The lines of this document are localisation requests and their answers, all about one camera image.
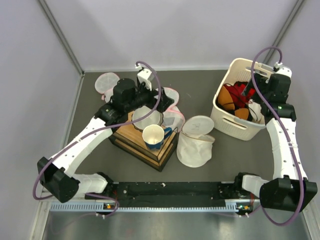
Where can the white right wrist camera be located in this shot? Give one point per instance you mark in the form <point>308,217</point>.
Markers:
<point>279,68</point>

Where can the wooden tiered stand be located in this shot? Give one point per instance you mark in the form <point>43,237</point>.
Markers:
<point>130,139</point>

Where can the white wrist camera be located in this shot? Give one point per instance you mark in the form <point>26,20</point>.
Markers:
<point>279,68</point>
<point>144,75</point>

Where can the blue and white cup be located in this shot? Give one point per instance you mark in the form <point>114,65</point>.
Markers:
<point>155,135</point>

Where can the black clothing in basket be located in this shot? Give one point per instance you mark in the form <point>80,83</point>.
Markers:
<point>254,108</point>

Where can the pink-trimmed mesh laundry bag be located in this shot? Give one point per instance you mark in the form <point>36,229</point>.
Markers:
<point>173,117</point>

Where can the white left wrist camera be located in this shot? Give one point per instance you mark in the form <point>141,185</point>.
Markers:
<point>144,75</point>

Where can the grey slotted cable duct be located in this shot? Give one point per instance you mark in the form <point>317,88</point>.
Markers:
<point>101,207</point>

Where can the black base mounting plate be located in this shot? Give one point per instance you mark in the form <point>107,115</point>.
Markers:
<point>174,194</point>

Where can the orange and black bra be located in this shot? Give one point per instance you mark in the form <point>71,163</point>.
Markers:
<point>226,103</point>

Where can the white mesh laundry bag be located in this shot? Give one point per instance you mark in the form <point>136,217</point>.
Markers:
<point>194,148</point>

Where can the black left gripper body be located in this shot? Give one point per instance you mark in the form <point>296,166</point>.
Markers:
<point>151,101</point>

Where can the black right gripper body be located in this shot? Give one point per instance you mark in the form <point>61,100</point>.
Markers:
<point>260,81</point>

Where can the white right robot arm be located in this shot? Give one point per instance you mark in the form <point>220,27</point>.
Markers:
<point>289,189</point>

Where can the white plastic laundry basket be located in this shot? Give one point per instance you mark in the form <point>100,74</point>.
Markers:
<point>239,70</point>

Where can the red bra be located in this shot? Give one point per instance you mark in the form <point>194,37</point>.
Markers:
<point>236,90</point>

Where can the white scalloped bowl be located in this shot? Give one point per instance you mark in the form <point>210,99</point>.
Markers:
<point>154,118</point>

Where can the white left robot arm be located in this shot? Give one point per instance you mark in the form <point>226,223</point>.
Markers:
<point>58,174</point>

